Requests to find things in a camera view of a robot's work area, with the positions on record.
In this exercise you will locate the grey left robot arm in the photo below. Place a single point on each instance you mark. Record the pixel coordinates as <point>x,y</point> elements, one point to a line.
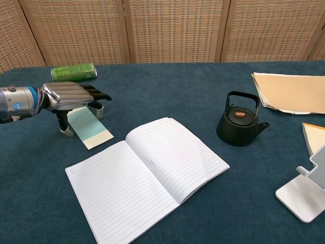
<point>17,101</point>

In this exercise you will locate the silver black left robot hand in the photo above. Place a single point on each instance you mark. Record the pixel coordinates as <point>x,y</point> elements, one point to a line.
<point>68,95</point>

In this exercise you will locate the beige loose-leaf paper stack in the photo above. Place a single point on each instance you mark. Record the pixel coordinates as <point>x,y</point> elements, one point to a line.
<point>292,91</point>

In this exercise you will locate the cream and teal tasselled bookmark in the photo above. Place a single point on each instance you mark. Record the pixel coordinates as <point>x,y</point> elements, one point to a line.
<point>89,127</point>

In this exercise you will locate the woven wooden folding screen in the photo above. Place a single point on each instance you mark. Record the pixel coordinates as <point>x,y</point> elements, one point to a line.
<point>172,30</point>

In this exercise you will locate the white phone stand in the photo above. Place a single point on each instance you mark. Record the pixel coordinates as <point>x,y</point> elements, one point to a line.
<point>297,194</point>

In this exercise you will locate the cream notepad with orange edge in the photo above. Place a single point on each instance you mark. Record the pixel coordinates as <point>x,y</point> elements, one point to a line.
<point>316,137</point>

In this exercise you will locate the dark blue table cover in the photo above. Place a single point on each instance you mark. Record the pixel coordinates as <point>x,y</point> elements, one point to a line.
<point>165,89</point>

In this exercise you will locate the open lined notebook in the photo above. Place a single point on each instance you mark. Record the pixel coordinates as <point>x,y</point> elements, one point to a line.
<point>127,183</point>

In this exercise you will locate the green drink can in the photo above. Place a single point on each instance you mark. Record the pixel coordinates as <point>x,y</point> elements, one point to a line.
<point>73,72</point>

